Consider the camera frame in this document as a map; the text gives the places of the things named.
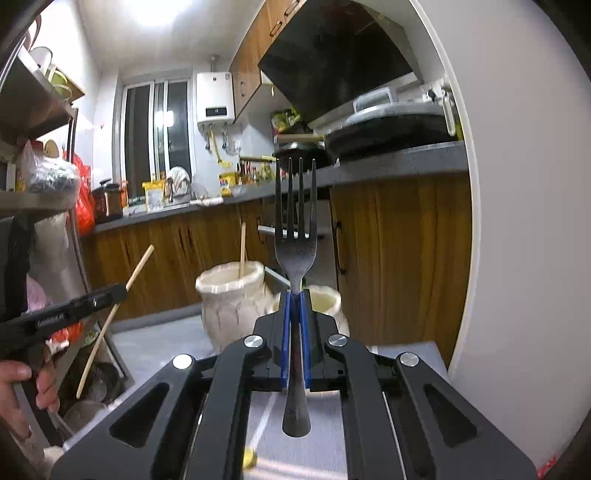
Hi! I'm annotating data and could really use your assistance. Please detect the wooden upper cabinet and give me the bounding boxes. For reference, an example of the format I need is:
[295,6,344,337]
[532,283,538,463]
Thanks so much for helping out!
[229,0,305,124]

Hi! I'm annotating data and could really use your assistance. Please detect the metal shelf rack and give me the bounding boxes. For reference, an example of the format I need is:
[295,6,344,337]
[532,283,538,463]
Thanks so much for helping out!
[1,47,80,221]

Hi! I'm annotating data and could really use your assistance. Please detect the oil bottle with white handle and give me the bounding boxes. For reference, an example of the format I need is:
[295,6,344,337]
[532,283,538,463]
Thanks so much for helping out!
[427,78,464,141]

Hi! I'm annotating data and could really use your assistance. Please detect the black wok with wooden handle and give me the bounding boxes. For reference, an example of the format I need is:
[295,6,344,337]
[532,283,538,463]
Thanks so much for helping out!
[239,140,334,173]

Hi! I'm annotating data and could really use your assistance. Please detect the wooden lower cabinets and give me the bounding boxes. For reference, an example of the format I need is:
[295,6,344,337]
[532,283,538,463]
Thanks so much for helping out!
[81,174,472,360]

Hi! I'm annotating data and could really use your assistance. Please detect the clear plastic bag on shelf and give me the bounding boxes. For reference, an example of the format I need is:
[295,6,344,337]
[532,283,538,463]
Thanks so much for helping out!
[20,141,80,196]

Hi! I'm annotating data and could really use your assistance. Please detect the cream ceramic double utensil holder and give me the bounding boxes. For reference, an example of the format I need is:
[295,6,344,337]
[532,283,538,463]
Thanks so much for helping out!
[194,260,351,355]

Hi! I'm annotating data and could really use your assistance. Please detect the red plastic bag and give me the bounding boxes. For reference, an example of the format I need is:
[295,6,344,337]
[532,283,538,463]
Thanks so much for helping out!
[73,155,95,237]

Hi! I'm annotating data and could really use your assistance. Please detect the white water heater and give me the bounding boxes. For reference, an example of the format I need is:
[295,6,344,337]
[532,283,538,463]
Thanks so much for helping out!
[195,72,235,125]

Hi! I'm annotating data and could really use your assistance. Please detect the wooden chopstick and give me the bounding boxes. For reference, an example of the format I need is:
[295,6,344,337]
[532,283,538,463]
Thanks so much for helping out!
[75,244,157,400]
[238,222,246,279]

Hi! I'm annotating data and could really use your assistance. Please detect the large black frying pan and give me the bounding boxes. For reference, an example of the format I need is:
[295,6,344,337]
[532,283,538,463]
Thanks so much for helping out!
[274,102,458,161]

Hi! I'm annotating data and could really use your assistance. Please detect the kitchen window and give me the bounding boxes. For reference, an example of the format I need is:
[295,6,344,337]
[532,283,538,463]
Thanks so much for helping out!
[120,78,197,198]

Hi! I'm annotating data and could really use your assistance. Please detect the person's left hand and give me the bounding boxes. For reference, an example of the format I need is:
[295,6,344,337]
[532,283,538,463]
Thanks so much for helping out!
[1,356,60,440]

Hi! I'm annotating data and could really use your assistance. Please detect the black range hood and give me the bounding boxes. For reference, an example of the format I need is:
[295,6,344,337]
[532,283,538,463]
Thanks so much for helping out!
[259,1,423,122]

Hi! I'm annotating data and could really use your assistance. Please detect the dark grey kitchen countertop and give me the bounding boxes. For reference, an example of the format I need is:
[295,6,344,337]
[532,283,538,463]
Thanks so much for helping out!
[94,141,469,234]

